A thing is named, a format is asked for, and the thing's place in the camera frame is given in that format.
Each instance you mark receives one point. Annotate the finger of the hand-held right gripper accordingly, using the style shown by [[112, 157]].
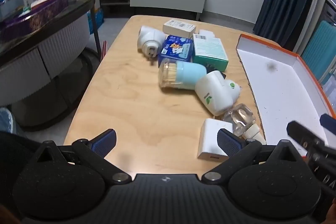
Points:
[[304, 133], [329, 120]]

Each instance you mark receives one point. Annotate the small white charger adapter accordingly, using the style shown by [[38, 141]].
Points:
[[207, 33]]

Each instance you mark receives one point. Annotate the white vaporizer with green logo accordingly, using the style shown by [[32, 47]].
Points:
[[214, 92]]

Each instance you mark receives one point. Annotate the red spiral calendar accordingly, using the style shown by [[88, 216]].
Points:
[[104, 49]]

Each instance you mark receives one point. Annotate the white elbow plug device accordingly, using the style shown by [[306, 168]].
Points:
[[151, 39]]

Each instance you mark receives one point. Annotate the white and yellow carton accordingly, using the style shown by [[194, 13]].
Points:
[[97, 3]]

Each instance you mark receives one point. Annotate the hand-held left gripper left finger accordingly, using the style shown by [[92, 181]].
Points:
[[106, 138]]

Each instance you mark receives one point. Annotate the clear liquid refill bottle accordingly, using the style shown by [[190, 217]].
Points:
[[239, 117]]

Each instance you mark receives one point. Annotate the cotton swab jar blue lid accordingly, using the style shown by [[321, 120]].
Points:
[[189, 73]]

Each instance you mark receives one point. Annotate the teal suitcase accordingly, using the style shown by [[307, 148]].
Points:
[[320, 50]]

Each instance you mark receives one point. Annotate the white square charger block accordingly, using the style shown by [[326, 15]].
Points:
[[210, 137]]

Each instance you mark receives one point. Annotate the dark glass-top round table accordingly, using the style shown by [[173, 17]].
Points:
[[39, 56]]

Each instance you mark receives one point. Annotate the orange and white cardboard box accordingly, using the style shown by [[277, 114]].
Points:
[[278, 87]]

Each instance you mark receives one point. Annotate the purple patterned box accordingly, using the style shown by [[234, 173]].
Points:
[[39, 14]]

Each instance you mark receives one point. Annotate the small black object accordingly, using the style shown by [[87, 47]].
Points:
[[216, 67]]

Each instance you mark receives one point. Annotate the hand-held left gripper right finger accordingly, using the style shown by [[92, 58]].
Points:
[[228, 141]]

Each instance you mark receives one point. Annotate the blue storage bag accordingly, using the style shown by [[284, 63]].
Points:
[[96, 20]]

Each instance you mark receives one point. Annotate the blue cartoon tin box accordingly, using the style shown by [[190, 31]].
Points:
[[175, 48]]

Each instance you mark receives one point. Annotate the green and white carton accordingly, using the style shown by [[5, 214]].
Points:
[[210, 48]]

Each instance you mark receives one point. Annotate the white adapter box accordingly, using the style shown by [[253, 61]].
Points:
[[178, 27]]

